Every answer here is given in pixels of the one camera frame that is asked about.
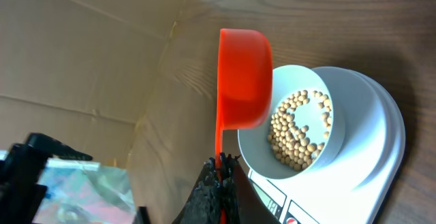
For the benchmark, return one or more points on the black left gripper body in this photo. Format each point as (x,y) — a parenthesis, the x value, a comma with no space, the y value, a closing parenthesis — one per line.
(21,194)

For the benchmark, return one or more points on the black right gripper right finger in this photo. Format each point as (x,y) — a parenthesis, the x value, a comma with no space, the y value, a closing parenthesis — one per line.
(240,202)

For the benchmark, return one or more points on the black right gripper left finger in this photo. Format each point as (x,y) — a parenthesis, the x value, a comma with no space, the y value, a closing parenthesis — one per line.
(203,204)

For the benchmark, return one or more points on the grey round bowl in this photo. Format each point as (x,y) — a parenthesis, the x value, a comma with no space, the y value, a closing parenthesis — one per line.
(286,80)

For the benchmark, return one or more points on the red plastic measuring scoop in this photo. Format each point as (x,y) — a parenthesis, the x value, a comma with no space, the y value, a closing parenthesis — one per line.
(244,84)

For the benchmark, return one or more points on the soybeans in grey bowl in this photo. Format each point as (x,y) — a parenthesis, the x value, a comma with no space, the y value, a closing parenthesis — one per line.
(292,144)

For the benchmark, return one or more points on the white digital kitchen scale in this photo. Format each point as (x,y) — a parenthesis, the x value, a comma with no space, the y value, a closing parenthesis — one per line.
(352,188)

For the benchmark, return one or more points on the brown cardboard side panel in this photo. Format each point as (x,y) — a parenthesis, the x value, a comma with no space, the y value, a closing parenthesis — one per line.
(81,71)

